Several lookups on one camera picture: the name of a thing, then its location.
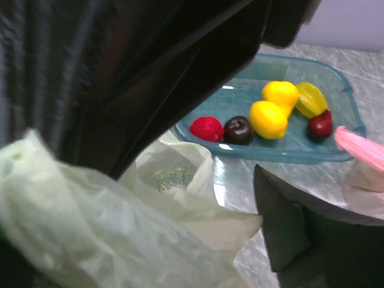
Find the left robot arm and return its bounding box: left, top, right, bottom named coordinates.
left=1, top=0, right=319, bottom=179

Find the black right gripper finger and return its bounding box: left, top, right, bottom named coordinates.
left=254, top=165, right=383, bottom=287

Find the teal plastic basket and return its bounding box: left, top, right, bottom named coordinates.
left=174, top=54, right=367, bottom=164

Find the yellow fake lemon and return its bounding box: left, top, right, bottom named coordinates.
left=248, top=101, right=288, bottom=140

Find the yellow fake starfruit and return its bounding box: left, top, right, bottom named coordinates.
left=295, top=82, right=328, bottom=119

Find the light green plastic bag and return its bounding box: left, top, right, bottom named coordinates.
left=1, top=130, right=262, bottom=287

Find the dark red fake fig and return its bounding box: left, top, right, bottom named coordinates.
left=307, top=110, right=333, bottom=140

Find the left pink tied bag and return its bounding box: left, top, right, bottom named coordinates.
left=334, top=127, right=383, bottom=219

